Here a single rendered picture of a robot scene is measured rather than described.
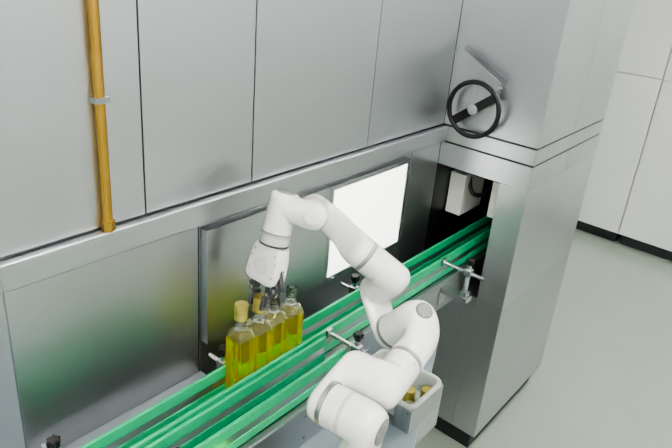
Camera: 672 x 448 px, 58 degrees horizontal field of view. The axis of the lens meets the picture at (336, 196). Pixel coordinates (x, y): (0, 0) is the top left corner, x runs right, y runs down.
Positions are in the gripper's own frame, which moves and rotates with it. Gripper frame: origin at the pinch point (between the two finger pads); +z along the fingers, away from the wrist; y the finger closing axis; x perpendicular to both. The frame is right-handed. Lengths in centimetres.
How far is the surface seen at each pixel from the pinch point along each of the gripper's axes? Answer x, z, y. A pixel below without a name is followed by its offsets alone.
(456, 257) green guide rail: 102, -5, 3
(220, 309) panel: -0.5, 8.3, -12.2
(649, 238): 396, -4, 17
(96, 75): -47, -47, -13
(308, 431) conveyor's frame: 14.7, 33.8, 15.2
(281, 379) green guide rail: 9.8, 22.1, 5.7
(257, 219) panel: 5.4, -17.0, -12.3
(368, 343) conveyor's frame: 50, 20, 5
